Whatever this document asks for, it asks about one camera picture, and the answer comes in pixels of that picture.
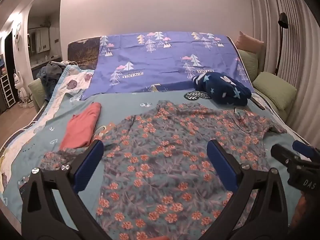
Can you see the navy star print garment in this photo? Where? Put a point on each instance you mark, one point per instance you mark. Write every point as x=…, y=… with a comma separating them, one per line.
x=225, y=90

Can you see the white shell print quilt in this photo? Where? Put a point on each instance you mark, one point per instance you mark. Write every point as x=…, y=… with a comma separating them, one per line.
x=75, y=82

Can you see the white drawer rack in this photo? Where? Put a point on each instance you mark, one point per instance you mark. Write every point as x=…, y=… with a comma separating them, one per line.
x=7, y=90

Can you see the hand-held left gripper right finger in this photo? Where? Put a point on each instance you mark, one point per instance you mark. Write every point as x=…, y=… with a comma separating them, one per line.
x=221, y=165

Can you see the white pleated curtain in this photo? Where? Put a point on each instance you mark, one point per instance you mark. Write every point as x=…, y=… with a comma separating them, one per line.
x=300, y=55

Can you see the green sofa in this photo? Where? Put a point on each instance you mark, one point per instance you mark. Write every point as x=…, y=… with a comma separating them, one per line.
x=35, y=92

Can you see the white wall ornament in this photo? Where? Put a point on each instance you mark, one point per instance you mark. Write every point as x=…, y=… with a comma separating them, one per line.
x=17, y=37

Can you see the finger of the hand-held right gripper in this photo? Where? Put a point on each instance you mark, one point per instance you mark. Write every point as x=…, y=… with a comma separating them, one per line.
x=280, y=153
x=303, y=148

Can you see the pile of grey clothes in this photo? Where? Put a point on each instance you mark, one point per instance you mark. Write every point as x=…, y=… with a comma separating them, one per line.
x=51, y=72

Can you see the wall cabinet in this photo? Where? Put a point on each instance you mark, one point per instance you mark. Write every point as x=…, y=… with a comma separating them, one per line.
x=40, y=38

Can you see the floral print garment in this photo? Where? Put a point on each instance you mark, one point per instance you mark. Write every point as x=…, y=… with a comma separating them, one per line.
x=162, y=155

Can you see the folded pink garment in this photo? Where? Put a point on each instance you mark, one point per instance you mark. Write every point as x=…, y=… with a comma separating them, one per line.
x=80, y=127

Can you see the purple tree print sheet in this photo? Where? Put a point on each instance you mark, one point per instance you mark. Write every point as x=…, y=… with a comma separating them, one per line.
x=155, y=62

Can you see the black floor lamp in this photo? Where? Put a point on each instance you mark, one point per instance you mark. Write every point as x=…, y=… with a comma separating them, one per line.
x=283, y=20

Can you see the dark printed headboard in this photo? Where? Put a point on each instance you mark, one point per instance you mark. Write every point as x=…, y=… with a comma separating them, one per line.
x=83, y=52

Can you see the green cushion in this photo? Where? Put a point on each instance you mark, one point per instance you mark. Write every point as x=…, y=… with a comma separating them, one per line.
x=250, y=65
x=275, y=90

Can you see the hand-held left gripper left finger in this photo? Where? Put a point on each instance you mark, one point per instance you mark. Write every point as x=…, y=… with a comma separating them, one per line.
x=88, y=165

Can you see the white animal figurine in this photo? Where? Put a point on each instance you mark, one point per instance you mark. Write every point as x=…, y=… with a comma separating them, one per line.
x=19, y=85

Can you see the pink pillow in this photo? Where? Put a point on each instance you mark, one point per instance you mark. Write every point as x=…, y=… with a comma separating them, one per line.
x=248, y=43

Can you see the teal printed blanket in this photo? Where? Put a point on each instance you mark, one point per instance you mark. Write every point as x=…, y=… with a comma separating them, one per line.
x=120, y=107

